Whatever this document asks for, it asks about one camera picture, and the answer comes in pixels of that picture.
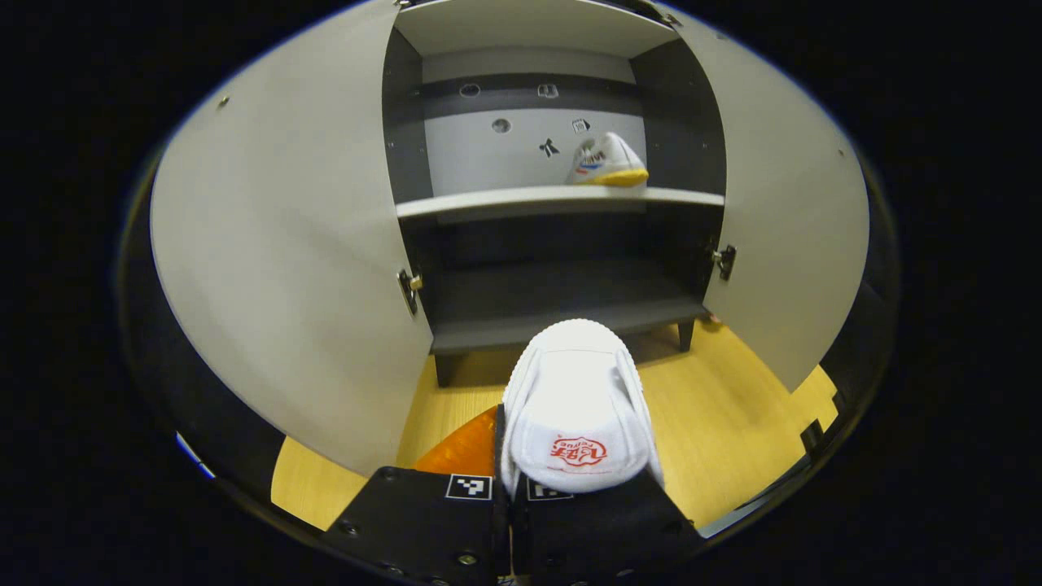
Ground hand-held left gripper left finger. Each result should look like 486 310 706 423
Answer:
320 404 511 586

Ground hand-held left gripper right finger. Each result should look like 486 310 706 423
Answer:
511 470 707 586

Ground grey shoe cabinet door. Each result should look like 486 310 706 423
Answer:
651 4 870 394
151 0 434 477

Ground white canvas shoe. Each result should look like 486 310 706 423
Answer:
566 132 650 188
499 319 664 497

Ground black backdrop cloth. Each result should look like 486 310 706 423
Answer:
120 155 900 497

